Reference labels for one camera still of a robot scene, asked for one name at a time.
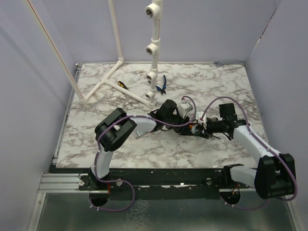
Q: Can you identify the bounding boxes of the aluminium frame rail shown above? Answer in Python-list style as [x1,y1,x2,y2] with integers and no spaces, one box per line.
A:
[26,64,81,231]

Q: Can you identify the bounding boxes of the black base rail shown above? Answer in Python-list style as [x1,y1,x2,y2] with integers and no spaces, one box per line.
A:
[69,168,247,201]

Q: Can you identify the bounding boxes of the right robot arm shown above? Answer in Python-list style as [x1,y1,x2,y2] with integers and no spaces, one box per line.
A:
[196,103,298,199]

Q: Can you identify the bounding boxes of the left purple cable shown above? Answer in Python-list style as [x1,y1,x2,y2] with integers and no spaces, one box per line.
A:
[89,96,196,212]

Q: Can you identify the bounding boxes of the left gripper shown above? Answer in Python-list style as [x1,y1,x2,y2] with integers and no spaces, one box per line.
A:
[163,111,192,135]

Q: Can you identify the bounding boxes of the purple cable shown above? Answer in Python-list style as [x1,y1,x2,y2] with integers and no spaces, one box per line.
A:
[89,96,196,212]
[201,96,298,211]

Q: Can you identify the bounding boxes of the yellow black screwdriver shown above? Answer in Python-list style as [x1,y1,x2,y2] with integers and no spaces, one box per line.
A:
[117,81,128,90]

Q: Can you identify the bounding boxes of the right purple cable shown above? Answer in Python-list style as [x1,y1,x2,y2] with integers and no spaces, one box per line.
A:
[201,96,298,211]

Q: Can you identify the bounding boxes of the blue handled pliers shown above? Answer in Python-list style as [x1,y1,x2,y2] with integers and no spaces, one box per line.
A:
[155,75,168,96]

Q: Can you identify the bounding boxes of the white pvc pipe frame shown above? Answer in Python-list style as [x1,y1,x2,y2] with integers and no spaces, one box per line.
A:
[24,0,164,109]

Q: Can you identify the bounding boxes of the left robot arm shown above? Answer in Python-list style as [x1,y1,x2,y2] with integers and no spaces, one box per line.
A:
[90,100,196,190]

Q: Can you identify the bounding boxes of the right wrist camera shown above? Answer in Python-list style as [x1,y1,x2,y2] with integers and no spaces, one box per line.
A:
[195,112,206,127]

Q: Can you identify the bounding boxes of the red white staple box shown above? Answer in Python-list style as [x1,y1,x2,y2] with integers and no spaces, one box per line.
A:
[133,131,147,139]

